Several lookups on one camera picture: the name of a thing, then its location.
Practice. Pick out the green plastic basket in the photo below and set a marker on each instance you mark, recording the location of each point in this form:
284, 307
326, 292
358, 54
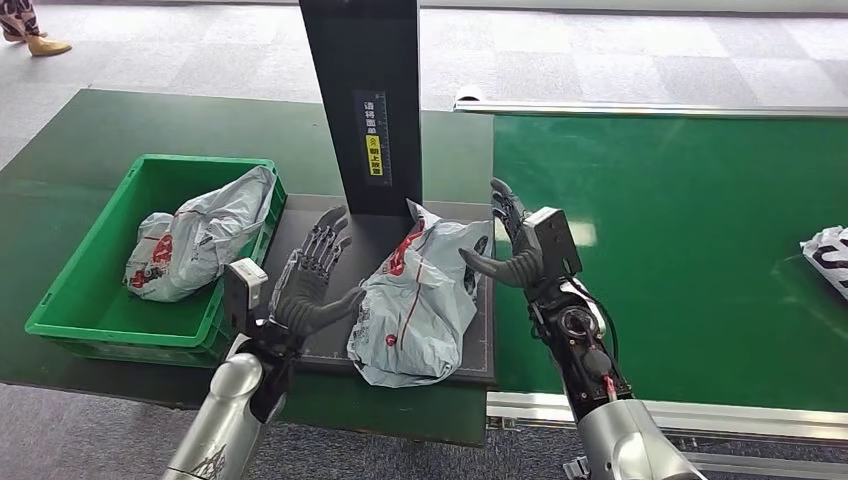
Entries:
99, 311

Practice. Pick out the black scanner post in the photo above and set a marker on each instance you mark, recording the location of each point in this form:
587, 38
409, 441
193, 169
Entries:
364, 53

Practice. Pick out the wide silver conveyor frame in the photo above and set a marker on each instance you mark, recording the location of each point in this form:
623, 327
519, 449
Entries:
762, 420

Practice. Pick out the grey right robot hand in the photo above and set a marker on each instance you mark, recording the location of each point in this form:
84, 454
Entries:
520, 268

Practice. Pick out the black yellow label sticker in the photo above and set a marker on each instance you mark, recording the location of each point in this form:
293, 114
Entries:
372, 139

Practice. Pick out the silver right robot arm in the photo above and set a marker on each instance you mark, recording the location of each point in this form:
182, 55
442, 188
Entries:
629, 444

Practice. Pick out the person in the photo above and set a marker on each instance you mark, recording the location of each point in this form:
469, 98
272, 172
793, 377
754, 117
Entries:
46, 46

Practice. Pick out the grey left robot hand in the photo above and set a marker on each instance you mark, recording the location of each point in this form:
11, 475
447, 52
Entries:
305, 298

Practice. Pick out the grey red-printed mail package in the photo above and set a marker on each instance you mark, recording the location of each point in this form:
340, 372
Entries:
199, 245

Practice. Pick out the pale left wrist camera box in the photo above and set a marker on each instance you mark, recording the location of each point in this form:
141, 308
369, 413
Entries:
245, 285

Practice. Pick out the green work table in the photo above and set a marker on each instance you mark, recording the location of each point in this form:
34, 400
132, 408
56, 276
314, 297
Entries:
79, 132

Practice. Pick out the white black-printed mail package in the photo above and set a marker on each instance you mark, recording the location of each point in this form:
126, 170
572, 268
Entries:
828, 258

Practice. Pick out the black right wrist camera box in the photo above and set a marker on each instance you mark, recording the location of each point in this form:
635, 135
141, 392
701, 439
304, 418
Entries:
553, 242

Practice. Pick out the black weighing platform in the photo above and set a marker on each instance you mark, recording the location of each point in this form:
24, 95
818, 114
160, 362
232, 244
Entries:
324, 351

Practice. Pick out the grey red-striped mail package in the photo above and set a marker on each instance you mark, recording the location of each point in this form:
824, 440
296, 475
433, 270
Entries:
424, 311

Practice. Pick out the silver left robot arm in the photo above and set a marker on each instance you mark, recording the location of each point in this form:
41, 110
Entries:
225, 417

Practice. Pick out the slim silver conveyor rail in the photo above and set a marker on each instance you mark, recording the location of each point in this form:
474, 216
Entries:
662, 110

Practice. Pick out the green conveyor belt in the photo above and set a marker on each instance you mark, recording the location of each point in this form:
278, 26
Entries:
696, 265

